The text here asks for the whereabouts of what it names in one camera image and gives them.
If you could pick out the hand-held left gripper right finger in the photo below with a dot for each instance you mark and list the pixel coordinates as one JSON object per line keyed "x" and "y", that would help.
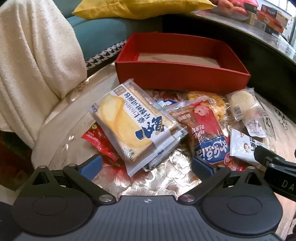
{"x": 202, "y": 165}

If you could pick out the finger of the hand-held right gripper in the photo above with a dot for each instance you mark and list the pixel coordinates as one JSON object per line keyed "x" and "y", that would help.
{"x": 266, "y": 156}

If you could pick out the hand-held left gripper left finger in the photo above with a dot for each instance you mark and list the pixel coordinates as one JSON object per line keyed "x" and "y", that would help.
{"x": 90, "y": 165}

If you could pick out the red chips packet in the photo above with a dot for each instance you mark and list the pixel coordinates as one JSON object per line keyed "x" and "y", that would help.
{"x": 99, "y": 142}

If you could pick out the white spicy strip packet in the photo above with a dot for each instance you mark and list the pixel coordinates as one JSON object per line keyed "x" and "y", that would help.
{"x": 242, "y": 146}

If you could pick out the small white sachet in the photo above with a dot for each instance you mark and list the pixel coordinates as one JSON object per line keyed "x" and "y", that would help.
{"x": 255, "y": 127}

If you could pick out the red and blue snack packet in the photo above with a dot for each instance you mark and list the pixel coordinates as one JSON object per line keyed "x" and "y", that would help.
{"x": 203, "y": 129}

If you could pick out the toast bread packet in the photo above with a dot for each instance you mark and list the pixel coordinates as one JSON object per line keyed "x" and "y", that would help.
{"x": 129, "y": 120}

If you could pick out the round pastry packet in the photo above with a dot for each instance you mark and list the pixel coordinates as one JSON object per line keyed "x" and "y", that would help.
{"x": 240, "y": 102}

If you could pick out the yellow fried snack packet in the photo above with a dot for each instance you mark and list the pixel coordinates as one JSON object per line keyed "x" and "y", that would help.
{"x": 218, "y": 106}

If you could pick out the red cardboard box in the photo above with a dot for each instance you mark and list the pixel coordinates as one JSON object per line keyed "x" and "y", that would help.
{"x": 175, "y": 76}

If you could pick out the silver floral tablecloth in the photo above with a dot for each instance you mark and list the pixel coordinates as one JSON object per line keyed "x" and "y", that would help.
{"x": 81, "y": 92}

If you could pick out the houndstooth fabric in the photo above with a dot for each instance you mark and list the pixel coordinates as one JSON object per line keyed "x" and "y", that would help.
{"x": 101, "y": 55}

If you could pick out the white fluffy blanket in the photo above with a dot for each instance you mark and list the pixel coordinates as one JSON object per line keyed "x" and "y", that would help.
{"x": 34, "y": 69}

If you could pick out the teal sofa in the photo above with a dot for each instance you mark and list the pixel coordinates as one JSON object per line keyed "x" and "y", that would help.
{"x": 104, "y": 37}

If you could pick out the orange flat box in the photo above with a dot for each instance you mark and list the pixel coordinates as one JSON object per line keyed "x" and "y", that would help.
{"x": 270, "y": 20}

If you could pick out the plate of red fruit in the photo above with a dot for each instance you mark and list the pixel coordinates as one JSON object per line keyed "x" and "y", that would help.
{"x": 229, "y": 5}

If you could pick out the yellow pillow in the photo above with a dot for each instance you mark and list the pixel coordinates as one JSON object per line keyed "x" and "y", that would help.
{"x": 138, "y": 9}

